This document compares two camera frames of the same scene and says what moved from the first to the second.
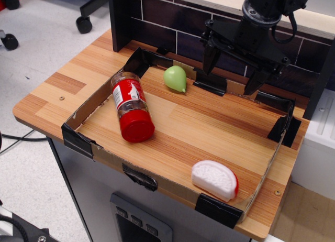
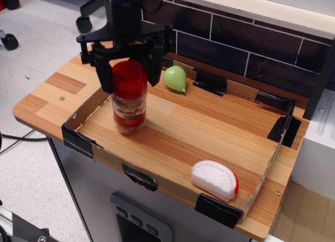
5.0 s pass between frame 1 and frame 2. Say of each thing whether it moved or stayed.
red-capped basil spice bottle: moved
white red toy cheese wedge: stayed
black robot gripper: moved
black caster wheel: stayed
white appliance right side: stayed
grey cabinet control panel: stayed
